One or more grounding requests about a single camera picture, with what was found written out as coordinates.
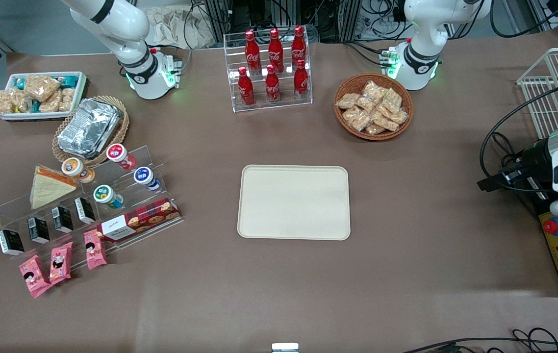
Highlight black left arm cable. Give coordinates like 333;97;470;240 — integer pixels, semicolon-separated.
479;82;558;194

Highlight oval light wicker basket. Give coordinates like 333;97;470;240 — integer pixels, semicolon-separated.
52;96;130;168

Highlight orange lid yogurt cup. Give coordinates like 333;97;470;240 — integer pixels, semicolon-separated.
61;157;96;184

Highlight blue lid yogurt cup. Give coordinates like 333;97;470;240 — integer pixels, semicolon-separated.
133;167;161;192

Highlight background equipment rack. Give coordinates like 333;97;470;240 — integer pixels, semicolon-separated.
205;0;407;42

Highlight clear acrylic tiered shelf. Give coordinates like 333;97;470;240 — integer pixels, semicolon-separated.
0;145;184;270

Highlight clear acrylic bottle rack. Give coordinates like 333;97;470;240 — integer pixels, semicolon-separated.
224;27;313;113

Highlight beige plastic tray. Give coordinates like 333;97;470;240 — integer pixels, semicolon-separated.
237;165;352;241

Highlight green lid yogurt cup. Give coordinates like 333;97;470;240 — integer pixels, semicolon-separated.
93;184;125;209

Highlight white rectangular plastic bin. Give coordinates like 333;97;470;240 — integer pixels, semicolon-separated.
0;72;87;122

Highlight red plaid cookie box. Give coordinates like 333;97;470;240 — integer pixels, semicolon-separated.
98;198;180;243

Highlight pink snack pack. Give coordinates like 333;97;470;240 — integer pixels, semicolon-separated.
19;255;53;299
84;229;108;270
50;242;73;285

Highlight small black carton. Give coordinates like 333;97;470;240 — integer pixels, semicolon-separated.
0;229;25;256
27;217;50;244
51;206;74;233
74;197;96;225

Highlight crumpled beige cloth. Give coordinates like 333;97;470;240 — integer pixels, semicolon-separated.
149;6;216;50

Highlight black floor cables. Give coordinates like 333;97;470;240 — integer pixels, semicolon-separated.
402;328;558;353

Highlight red cola bottle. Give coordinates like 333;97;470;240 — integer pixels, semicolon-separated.
265;64;281;103
245;30;261;75
238;67;255;107
291;26;307;69
268;28;284;73
294;59;309;101

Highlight round brown wicker basket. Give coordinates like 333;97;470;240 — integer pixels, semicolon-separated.
334;73;414;142

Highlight red lid yogurt cup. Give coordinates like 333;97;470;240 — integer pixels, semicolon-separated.
106;143;137;171

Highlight silver foil food container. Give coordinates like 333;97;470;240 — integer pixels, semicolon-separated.
57;98;123;158

